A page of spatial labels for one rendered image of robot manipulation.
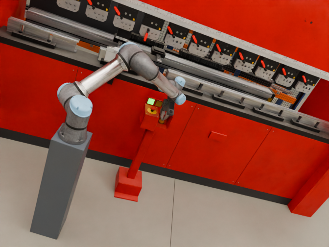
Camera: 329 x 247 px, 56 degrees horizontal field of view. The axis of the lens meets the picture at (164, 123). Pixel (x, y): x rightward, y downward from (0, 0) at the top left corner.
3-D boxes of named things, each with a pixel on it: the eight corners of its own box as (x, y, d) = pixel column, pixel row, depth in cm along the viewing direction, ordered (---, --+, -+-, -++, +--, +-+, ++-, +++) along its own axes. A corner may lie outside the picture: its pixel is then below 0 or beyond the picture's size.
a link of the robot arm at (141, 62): (151, 58, 162) (191, 97, 201) (140, 48, 168) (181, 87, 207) (135, 74, 163) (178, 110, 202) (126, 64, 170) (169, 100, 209)
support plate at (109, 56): (103, 61, 216) (104, 59, 215) (106, 47, 238) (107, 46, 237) (128, 68, 220) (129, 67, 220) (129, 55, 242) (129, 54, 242)
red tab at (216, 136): (208, 138, 273) (211, 132, 269) (207, 136, 274) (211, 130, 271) (223, 142, 276) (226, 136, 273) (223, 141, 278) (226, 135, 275)
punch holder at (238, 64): (232, 67, 251) (242, 49, 243) (230, 63, 258) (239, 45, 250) (248, 73, 255) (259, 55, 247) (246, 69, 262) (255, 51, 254)
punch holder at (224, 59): (210, 60, 246) (220, 40, 238) (208, 56, 253) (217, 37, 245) (227, 65, 250) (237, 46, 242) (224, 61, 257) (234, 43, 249)
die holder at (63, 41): (6, 31, 225) (8, 18, 220) (9, 28, 230) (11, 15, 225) (76, 53, 237) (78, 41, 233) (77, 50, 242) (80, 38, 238)
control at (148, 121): (139, 127, 226) (148, 107, 217) (139, 115, 239) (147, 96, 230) (165, 134, 231) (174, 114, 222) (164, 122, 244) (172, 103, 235)
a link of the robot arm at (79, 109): (70, 129, 160) (75, 107, 153) (60, 113, 168) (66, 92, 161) (91, 128, 168) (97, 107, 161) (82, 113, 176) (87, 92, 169)
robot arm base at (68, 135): (82, 148, 167) (86, 134, 162) (54, 138, 165) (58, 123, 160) (89, 133, 180) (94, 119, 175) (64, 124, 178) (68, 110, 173)
